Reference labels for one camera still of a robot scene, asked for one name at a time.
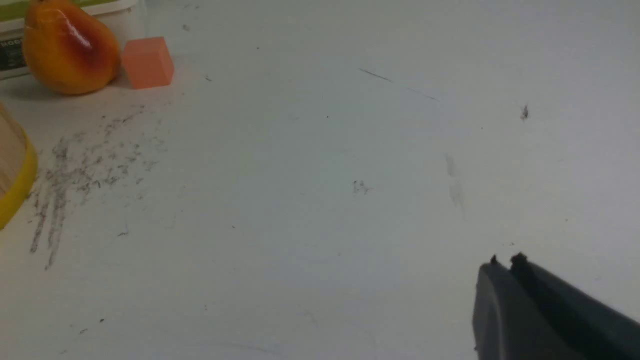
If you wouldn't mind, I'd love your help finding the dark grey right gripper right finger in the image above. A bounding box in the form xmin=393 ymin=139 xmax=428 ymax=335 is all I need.
xmin=509 ymin=252 xmax=640 ymax=360

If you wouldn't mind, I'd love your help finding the orange yellow toy pear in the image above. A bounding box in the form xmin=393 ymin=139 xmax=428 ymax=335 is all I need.
xmin=22 ymin=0 xmax=121 ymax=95

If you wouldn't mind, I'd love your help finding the bamboo steamer basket yellow rim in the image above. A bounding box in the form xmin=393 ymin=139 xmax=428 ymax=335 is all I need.
xmin=0 ymin=104 xmax=38 ymax=229

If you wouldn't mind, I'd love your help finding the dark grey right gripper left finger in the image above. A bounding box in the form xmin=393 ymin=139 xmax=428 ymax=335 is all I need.
xmin=472 ymin=256 xmax=581 ymax=360

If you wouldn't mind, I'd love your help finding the white box with green lid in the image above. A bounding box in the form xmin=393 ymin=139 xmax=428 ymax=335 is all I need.
xmin=0 ymin=0 xmax=147 ymax=80

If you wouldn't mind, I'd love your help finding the orange foam cube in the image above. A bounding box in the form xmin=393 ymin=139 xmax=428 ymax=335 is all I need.
xmin=121 ymin=36 xmax=175 ymax=90

